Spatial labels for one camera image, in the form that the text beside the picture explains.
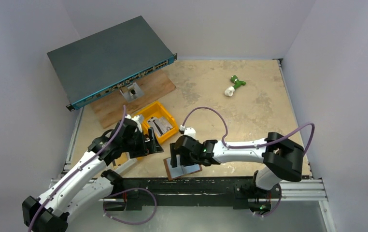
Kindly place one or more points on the brown leather card holder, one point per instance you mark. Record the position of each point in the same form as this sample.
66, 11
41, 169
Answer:
179, 171

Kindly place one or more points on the grey metal bracket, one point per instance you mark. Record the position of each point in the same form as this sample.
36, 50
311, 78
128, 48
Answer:
131, 92

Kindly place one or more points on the white bin with gold cards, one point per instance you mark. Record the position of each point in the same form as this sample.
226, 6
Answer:
123, 168

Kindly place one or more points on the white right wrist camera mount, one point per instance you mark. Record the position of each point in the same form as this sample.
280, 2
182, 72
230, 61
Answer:
189, 131

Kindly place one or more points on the plywood board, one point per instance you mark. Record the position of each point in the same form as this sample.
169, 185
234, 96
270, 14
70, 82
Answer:
109, 109

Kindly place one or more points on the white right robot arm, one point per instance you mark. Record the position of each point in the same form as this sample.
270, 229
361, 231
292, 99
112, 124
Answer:
282, 157

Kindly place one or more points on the yellow bin with silver cards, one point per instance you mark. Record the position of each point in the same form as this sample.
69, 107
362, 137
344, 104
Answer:
157, 109

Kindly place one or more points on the top silver magnetic stripe card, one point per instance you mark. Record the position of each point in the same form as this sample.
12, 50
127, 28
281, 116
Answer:
160, 125

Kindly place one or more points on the yellow bin with black cards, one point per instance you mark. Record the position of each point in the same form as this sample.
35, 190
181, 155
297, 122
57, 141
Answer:
124, 157

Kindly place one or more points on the green and white plastic fitting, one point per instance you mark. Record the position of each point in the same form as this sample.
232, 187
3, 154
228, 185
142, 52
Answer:
236, 84

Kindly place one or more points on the black metal base rail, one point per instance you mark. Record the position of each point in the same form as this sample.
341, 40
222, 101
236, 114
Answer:
237, 192

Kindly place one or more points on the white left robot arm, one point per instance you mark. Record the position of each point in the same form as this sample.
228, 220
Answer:
90, 180

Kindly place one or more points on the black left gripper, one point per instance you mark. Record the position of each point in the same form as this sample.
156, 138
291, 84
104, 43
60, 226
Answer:
150, 142

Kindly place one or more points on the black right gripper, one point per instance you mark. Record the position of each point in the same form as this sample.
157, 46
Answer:
177, 153

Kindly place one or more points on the grey network switch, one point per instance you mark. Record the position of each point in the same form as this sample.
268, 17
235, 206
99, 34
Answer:
97, 65

